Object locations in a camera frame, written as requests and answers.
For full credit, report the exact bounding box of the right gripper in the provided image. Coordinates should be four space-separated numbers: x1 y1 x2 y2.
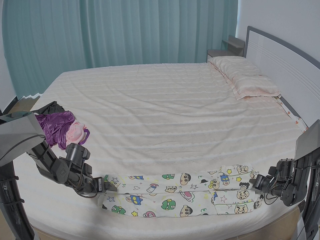
254 174 270 192

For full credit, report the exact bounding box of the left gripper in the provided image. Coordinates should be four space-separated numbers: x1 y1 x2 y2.
81 176 118 197

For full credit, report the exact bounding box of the white printed pyjama top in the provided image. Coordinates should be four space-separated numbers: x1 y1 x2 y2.
97 164 263 218

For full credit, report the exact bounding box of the bed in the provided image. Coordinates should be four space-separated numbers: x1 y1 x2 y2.
12 26 320 234

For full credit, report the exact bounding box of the pink garment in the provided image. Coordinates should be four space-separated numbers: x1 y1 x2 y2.
66 120 87 144

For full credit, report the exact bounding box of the purple garment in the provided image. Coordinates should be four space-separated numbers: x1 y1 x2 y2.
35 110 90 150

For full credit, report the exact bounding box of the dark grey garment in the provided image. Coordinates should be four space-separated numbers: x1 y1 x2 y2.
34 101 65 116

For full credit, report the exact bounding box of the cream pillow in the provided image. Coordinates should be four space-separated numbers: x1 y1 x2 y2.
207 56 281 101

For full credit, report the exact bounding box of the grey bedside table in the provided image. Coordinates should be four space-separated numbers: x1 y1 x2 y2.
207 35 245 61

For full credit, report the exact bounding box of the blue-green curtain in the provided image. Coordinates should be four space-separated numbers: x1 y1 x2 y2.
2 0 240 98

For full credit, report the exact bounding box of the black cable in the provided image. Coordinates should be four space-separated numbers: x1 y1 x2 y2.
262 193 284 206

